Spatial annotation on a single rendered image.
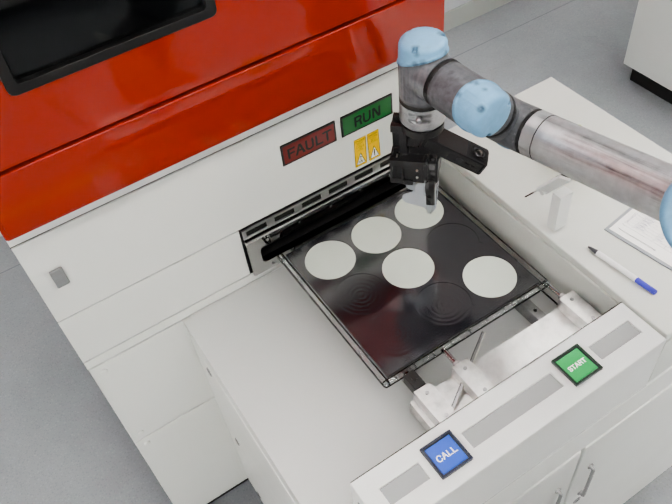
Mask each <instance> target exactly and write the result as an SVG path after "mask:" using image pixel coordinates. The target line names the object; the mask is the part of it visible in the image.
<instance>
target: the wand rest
mask: <svg viewBox="0 0 672 504"><path fill-rule="evenodd" d="M572 180H573V179H571V178H568V177H565V176H562V175H558V176H557V177H554V178H553V179H551V180H549V181H548V182H546V183H544V184H542V185H540V186H539V187H537V188H536V191H538V192H540V194H541V196H542V195H544V194H548V193H550V192H552V191H554V190H555V189H557V188H559V187H561V186H563V185H565V184H567V183H569V182H570V181H572ZM572 194H573V191H571V190H570V189H569V188H567V187H566V186H563V187H562V188H560V189H558V190H557V191H555V192H553V195H552V200H551V205H550V210H549V216H548V221H547V226H548V227H549V228H550V229H552V230H553V231H556V230H558V229H559V228H561V227H563V226H564V225H566V222H567V217H568V213H569V208H570V203H571V199H572Z"/></svg>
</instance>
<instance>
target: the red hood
mask: <svg viewBox="0 0 672 504"><path fill-rule="evenodd" d="M444 5H445V0H0V233H1V234H2V236H3V237H4V239H5V240H6V241H11V240H13V239H15V238H17V237H19V236H21V235H24V234H26V233H28V232H30V231H32V230H34V229H37V228H39V227H41V226H43V225H45V224H47V223H49V222H52V221H54V220H56V219H58V218H60V217H62V216H65V215H67V214H69V213H71V212H73V211H75V210H77V209H80V208H82V207H84V206H86V205H88V204H90V203H93V202H95V201H97V200H99V199H101V198H103V197H106V196H108V195H110V194H112V193H114V192H116V191H118V190H121V189H123V188H125V187H127V186H129V185H131V184H134V183H136V182H138V181H140V180H142V179H144V178H146V177H149V176H151V175H153V174H155V173H157V172H159V171H162V170H164V169H166V168H168V167H170V166H172V165H174V164H177V163H179V162H181V161H183V160H185V159H187V158H190V157H192V156H194V155H196V154H198V153H200V152H202V151H205V150H207V149H209V148H211V147H213V146H215V145H218V144H220V143H222V142H224V141H226V140H228V139H230V138H233V137H235V136H237V135H239V134H241V133H243V132H246V131H248V130H250V129H252V128H254V127H256V126H258V125H261V124H263V123H265V122H267V121H269V120H271V119H274V118H276V117H278V116H280V115H282V114H284V113H286V112H289V111H291V110H293V109H295V108H297V107H299V106H302V105H304V104H306V103H308V102H310V101H312V100H315V99H317V98H319V97H321V96H323V95H325V94H327V93H330V92H332V91H334V90H336V89H338V88H340V87H343V86H345V85H347V84H349V83H351V82H353V81H355V80H358V79H360V78H362V77H364V76H366V75H368V74H371V73H373V72H375V71H377V70H379V69H381V68H383V67H386V66H388V65H390V64H392V63H394V62H396V61H397V58H398V42H399V39H400V38H401V36H402V35H403V34H404V33H405V32H407V31H409V30H412V29H414V28H417V27H433V28H436V29H439V30H441V31H442V32H444Z"/></svg>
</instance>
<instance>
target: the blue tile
mask: <svg viewBox="0 0 672 504"><path fill-rule="evenodd" d="M424 452H425V453H426V454H427V455H428V456H429V458H430V459H431V460H432V461H433V463H434V464H435V465H436V466H437V468H438V469H439V470H440V471H441V473H442V474H443V475H445V474H446V473H448V472H449V471H450V470H452V469H453V468H455V467H456V466H458V465H459V464H460V463H462V462H463V461H465V460H466V459H468V456H467V455H466V454H465V453H464V452H463V451H462V449H461V448H460V447H459V446H458V445H457V444H456V442H455V441H454V440H453V439H452V438H451V436H450V435H447V436H445V437H444V438H442V439H441V440H439V441H438V442H437V443H435V444H434V445H432V446H431V447H429V448H428V449H426V450H425V451H424Z"/></svg>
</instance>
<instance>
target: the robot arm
mask: <svg viewBox="0 0 672 504"><path fill-rule="evenodd" d="M448 52H449V46H448V39H447V37H446V35H445V34H444V32H442V31H441V30H439V29H436V28H433V27H417V28H414V29H412V30H409V31H407V32H405V33H404V34H403V35H402V36H401V38H400V39H399V42H398V58H397V65H398V87H399V113H398V112H394V113H393V117H392V122H391V124H390V132H391V133H392V140H393V146H392V150H391V156H390V160H389V161H390V183H401V184H403V185H406V187H407V188H408V189H410V190H413V191H412V192H409V193H406V194H404V195H403V197H402V198H403V200H404V201H405V202H406V203H410V204H413V205H417V206H421V207H424V208H425V209H426V210H427V213H429V214H431V213H432V212H433V211H434V210H435V209H436V205H437V198H438V187H439V174H440V168H441V161H442V158H444V159H446V160H448V161H450V162H452V163H454V164H456V165H458V166H461V167H463V168H465V169H467V170H469V171H471V172H473V173H475V174H477V175H479V174H481V173H482V172H483V170H484V169H485V168H486V167H487V165H488V157H489V151H488V149H486V148H484V147H482V146H480V145H478V144H476V143H474V142H472V141H469V140H467V139H465V138H463V137H461V136H459V135H457V134H455V133H453V132H451V131H449V130H447V129H445V128H444V121H445V118H446V117H447V118H449V119H450V120H452V121H453V122H455V123H456V124H457V125H458V126H459V127H460V128H461V129H462V130H464V131H466V132H468V133H471V134H473V135H474V136H476V137H480V138H484V137H486V138H488V139H490V140H492V141H494V142H496V143H497V144H498V145H500V146H501V147H503V148H506V149H509V150H512V151H514V152H516V153H519V154H521V155H523V156H526V157H528V158H530V159H532V160H534V161H536V162H538V163H540V164H542V165H544V166H546V167H548V168H550V169H552V170H554V171H556V172H559V173H561V174H563V175H565V176H567V177H569V178H571V179H573V180H575V181H577V182H579V183H581V184H583V185H585V186H587V187H589V188H591V189H594V190H596V191H598V192H600V193H602V194H604V195H606V196H608V197H610V198H612V199H614V200H616V201H618V202H620V203H622V204H624V205H626V206H628V207H631V208H633V209H635V210H637V211H639V212H641V213H643V214H645V215H647V216H649V217H651V218H653V219H655V220H657V221H659V222H660V226H661V229H662V232H663V235H664V237H665V239H666V241H667V242H668V244H669V245H670V246H671V247H672V164H670V163H668V162H666V161H663V160H661V159H658V158H656V157H654V156H651V155H649V154H647V153H644V152H642V151H640V150H637V149H635V148H632V147H630V146H628V145H625V144H623V143H621V142H618V141H616V140H613V139H611V138H609V137H606V136H604V135H602V134H599V133H597V132H594V131H592V130H590V129H587V128H585V127H583V126H580V125H578V124H576V123H573V122H571V121H568V120H566V119H564V118H561V117H559V116H557V115H554V114H552V113H549V112H547V111H545V110H542V109H540V108H538V107H536V106H534V105H531V104H529V103H526V102H524V101H522V100H520V99H518V98H516V97H515V96H513V95H511V94H510V93H508V92H507V91H505V90H503V89H501V88H500V87H499V86H498V85H497V84H496V83H494V82H492V81H490V80H487V79H486V78H484V77H482V76H481V75H479V74H477V73H476V72H474V71H472V70H471V69H469V68H468V67H466V66H464V65H463V64H461V63H460V62H458V61H457V60H456V59H454V58H453V57H451V56H449V54H448ZM394 151H396V152H394ZM393 152H394V153H393ZM392 170H393V176H392Z"/></svg>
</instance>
